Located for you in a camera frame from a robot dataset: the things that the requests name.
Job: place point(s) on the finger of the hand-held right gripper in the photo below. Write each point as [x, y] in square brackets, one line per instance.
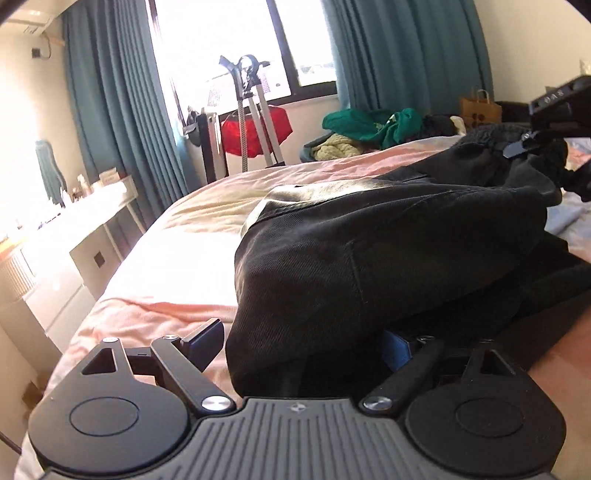
[517, 146]

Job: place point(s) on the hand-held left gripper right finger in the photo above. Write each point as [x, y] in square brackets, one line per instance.
[395, 348]

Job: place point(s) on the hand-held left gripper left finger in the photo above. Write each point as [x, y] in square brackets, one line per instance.
[207, 337]

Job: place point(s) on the black knitted garment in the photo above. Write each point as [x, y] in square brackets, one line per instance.
[485, 136]

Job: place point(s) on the dark grey jeans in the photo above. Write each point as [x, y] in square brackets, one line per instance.
[369, 240]

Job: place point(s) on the black twill pants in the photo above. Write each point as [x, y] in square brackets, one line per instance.
[563, 286]

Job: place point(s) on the brown paper bag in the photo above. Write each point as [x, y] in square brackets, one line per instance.
[480, 113]

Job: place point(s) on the pastel bed duvet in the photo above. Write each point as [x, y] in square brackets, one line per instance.
[175, 258]

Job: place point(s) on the teal curtain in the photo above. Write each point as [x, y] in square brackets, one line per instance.
[120, 115]
[406, 55]

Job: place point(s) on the white dressing table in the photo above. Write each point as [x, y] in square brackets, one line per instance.
[92, 249]

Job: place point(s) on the white drawer cabinet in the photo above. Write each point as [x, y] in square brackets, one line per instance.
[60, 304]

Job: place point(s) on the green garment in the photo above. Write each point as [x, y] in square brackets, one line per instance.
[355, 122]

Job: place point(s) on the pale yellow knit blanket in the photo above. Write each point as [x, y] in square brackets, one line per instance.
[337, 147]

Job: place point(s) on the small white box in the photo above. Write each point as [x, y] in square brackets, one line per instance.
[109, 179]

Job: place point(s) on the row of cosmetic bottles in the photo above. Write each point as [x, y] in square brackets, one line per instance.
[81, 187]

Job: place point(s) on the white ribbed container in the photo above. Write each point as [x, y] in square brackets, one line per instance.
[18, 277]

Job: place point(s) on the dark cloth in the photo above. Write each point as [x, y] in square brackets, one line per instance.
[193, 127]

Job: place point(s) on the red cloth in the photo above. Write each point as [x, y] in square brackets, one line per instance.
[277, 129]

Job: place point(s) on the grey garment steamer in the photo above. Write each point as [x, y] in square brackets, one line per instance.
[261, 120]

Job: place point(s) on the black framed window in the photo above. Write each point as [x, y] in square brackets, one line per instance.
[207, 37]

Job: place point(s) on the white air conditioner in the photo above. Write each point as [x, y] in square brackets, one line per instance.
[32, 21]

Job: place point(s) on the teal wavy frame mirror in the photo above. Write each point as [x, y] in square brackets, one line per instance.
[51, 170]

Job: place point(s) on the black wall socket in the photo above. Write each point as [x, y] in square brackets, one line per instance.
[36, 52]

